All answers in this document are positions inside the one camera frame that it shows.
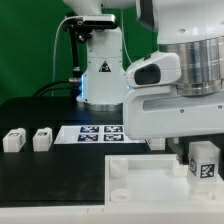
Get black base cables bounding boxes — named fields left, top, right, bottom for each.
left=31, top=79, right=81, bottom=98

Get white square table top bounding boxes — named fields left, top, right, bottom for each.
left=105, top=154, right=224, bottom=203

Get black camera stand pole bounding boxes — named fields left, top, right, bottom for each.
left=69, top=27, right=81, bottom=99

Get white camera cable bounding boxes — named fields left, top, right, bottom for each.
left=50, top=15, right=83, bottom=98

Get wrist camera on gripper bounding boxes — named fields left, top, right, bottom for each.
left=126, top=51, right=181, bottom=88

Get black camera on stand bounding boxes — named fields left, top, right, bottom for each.
left=65, top=14, right=117, bottom=33

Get white L-shaped obstacle fence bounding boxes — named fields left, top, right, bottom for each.
left=0, top=201, right=224, bottom=224

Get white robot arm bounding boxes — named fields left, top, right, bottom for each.
left=63, top=0, right=224, bottom=140

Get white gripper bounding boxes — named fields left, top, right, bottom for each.
left=123, top=86, right=224, bottom=164

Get sheet with four markers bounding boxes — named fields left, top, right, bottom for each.
left=55, top=125, right=143, bottom=144

